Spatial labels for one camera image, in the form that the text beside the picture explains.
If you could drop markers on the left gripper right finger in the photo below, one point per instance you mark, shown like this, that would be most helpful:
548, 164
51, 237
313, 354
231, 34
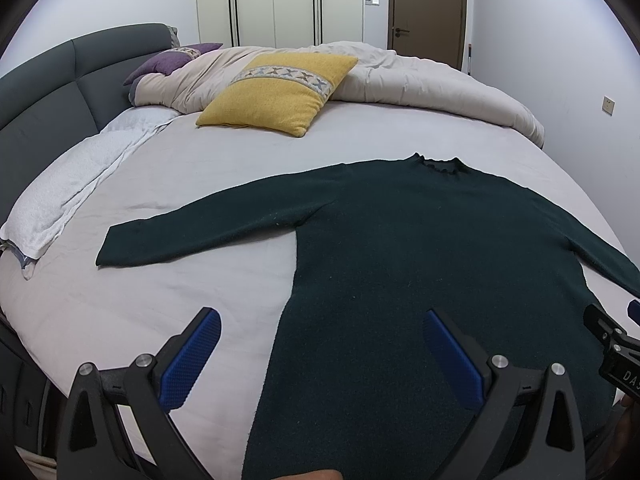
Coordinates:
548, 443

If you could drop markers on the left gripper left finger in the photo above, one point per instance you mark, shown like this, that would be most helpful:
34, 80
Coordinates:
117, 424

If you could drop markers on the dark green sweater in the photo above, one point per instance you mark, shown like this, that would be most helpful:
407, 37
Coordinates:
349, 385

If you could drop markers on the white bed sheet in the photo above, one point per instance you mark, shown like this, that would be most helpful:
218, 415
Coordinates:
72, 310

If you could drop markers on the white pillow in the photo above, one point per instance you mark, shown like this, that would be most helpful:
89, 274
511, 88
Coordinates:
40, 214

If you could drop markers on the dark grey headboard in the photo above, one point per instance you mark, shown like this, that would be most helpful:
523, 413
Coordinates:
60, 97

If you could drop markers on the purple cushion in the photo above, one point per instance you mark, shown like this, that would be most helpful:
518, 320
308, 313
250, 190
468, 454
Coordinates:
168, 61

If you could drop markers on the yellow patterned cushion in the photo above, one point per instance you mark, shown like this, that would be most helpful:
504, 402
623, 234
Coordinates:
280, 92

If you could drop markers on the beige duvet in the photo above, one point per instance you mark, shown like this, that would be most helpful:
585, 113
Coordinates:
379, 76

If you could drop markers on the brown door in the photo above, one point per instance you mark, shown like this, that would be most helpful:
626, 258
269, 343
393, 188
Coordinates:
433, 29

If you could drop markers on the white wardrobe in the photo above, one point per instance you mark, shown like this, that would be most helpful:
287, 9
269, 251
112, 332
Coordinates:
279, 23

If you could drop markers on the wall socket plate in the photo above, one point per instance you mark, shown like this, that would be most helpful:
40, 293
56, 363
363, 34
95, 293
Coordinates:
608, 105

